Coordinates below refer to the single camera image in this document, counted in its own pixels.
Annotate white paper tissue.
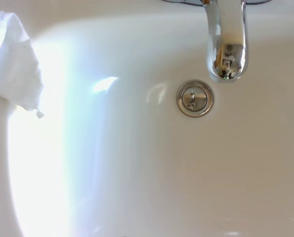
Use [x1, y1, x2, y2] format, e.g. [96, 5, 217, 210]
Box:
[0, 10, 45, 119]

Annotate white ceramic sink basin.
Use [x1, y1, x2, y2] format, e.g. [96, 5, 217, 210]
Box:
[0, 0, 294, 237]

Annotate chrome sink drain stopper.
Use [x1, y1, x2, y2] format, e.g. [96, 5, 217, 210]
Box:
[176, 79, 215, 118]

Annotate chrome sink faucet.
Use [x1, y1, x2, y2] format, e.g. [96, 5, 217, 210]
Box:
[161, 0, 261, 83]

